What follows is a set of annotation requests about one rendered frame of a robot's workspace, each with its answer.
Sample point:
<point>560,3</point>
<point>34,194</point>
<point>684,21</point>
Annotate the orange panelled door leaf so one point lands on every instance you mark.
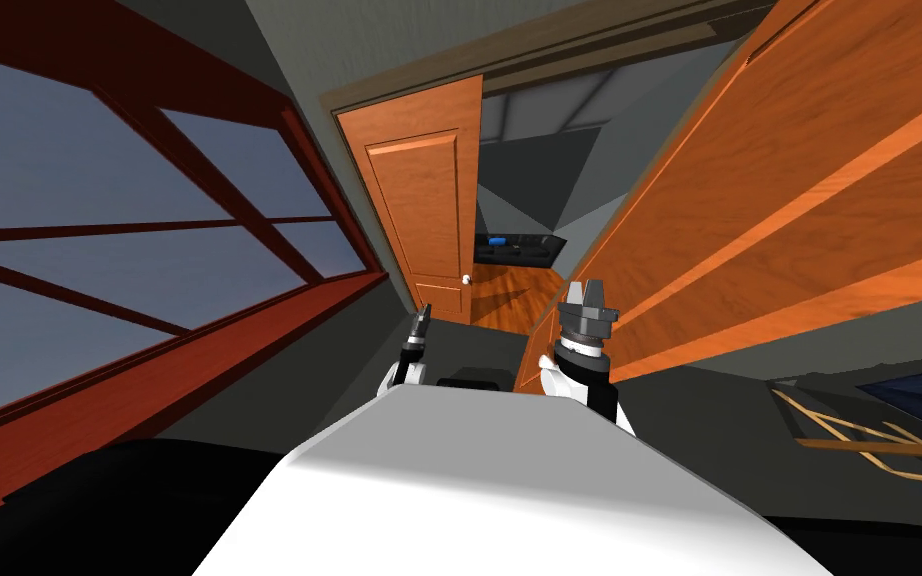
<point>421,200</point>

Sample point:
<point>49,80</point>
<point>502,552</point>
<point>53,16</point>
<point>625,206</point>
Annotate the black sofa with blue cushion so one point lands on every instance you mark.
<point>521,250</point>

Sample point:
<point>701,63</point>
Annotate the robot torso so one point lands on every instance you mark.
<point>509,488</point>

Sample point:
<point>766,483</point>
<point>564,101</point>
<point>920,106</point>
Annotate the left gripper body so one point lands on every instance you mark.
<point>417,330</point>

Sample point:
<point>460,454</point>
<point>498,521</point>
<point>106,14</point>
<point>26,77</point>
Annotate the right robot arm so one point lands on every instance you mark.
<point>585,376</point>

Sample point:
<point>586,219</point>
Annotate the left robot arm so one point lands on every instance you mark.
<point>406,374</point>

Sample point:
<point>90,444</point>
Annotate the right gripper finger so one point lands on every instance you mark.
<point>595,293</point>
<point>572,294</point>

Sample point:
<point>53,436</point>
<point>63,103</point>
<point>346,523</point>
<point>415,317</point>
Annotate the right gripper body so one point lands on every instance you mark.
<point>587,324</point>

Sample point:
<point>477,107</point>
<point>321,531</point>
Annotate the large orange door leaf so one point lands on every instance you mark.
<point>789,208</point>

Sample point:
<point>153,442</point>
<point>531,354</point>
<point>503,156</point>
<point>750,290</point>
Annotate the light wooden rack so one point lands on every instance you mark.
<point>877,448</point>

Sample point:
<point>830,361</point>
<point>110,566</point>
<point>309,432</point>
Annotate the red framed window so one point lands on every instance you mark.
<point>109,240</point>

